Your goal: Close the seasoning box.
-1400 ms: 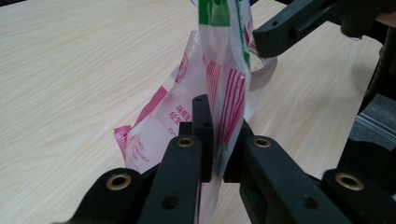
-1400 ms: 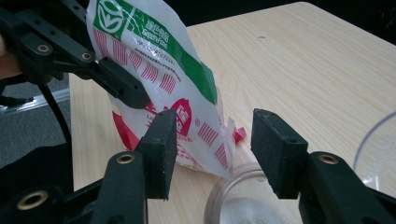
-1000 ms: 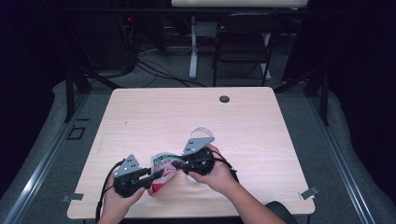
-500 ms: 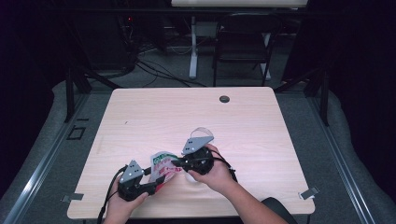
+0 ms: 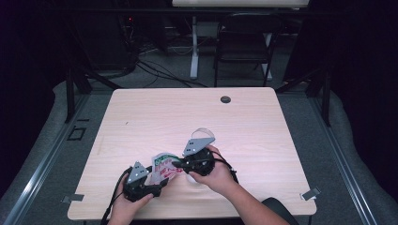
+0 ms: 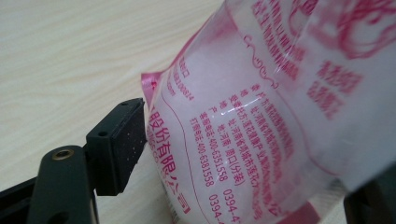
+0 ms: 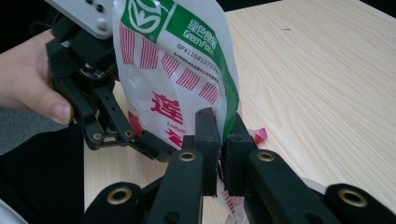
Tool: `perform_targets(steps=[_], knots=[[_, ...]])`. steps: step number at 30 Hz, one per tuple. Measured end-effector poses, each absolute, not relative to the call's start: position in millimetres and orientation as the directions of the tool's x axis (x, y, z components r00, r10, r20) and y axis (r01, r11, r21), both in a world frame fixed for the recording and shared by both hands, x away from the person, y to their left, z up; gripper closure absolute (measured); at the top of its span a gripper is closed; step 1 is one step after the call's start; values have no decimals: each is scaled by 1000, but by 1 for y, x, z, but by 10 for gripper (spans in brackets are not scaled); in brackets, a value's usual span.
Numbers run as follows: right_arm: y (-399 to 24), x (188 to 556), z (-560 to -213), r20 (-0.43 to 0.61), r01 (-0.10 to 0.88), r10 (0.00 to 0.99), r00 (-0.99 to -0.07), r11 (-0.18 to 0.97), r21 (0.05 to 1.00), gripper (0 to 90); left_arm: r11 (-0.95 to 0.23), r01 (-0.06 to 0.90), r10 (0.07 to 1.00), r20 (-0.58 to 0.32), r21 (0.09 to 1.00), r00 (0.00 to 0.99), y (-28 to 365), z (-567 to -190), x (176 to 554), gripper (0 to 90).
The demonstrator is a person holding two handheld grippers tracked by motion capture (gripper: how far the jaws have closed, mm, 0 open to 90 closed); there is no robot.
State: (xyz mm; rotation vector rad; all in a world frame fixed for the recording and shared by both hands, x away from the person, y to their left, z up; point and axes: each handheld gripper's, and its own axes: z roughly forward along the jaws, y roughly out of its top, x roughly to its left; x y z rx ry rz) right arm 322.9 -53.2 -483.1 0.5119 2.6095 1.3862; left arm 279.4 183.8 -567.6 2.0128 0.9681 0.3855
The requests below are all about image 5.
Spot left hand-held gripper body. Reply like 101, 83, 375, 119
122, 160, 164, 203

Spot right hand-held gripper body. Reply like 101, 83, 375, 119
181, 136, 217, 176

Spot pink snack packet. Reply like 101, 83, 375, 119
147, 152, 184, 187

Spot clear glass cup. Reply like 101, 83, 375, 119
186, 127, 217, 186

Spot person's right hand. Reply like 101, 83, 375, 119
189, 144, 239, 194

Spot person's left hand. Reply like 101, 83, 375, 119
110, 173, 155, 220

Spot grey tape strip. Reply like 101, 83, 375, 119
61, 193, 85, 204
299, 187, 322, 202

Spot white desk leg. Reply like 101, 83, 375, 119
263, 32, 273, 82
190, 15, 200, 80

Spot black metal stand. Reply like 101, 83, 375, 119
274, 66, 332, 128
63, 60, 124, 124

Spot black folding chair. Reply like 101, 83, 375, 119
213, 12, 284, 88

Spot dark equipment box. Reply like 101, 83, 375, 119
74, 13, 139, 72

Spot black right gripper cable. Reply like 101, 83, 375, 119
208, 150, 239, 185

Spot black floor cables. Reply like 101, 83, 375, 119
135, 58, 208, 89

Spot metal floor rail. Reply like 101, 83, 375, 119
307, 93, 380, 225
0, 93, 92, 225

